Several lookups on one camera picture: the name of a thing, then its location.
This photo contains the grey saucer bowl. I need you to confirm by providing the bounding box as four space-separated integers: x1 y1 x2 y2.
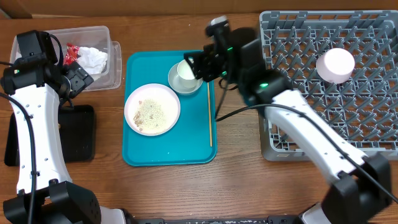
168 63 203 95

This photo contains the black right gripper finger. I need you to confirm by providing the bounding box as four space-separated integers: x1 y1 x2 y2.
193 63 215 82
183 51 205 67

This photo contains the black tray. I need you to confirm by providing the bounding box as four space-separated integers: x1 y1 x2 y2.
4 105 96 167

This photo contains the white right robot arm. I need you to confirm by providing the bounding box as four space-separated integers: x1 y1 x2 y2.
184 22 397 223

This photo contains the teal plastic tray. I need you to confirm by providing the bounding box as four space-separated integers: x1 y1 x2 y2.
122 51 217 167

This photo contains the white napkin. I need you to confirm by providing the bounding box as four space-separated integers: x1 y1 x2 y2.
77 47 108 75

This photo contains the grey dishwasher rack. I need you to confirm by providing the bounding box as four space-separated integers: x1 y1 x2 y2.
259 11 397 161

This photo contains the large white plate with crumbs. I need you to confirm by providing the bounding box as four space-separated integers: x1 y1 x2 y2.
124 83 181 136

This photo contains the clear plastic bin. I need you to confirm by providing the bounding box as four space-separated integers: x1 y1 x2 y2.
9 26 123 92

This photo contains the red snack wrapper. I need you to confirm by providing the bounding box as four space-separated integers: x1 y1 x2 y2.
63 43 80 65

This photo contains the white cup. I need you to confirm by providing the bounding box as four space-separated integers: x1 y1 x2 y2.
177 60 198 88

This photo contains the small white bowl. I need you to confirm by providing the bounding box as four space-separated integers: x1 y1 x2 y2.
316 48 355 84

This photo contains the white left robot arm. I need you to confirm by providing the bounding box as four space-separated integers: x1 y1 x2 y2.
1 30 134 223

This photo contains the wooden chopstick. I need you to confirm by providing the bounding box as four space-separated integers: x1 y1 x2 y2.
206 83 213 147

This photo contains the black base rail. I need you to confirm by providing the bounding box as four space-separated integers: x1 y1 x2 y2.
134 215 297 224

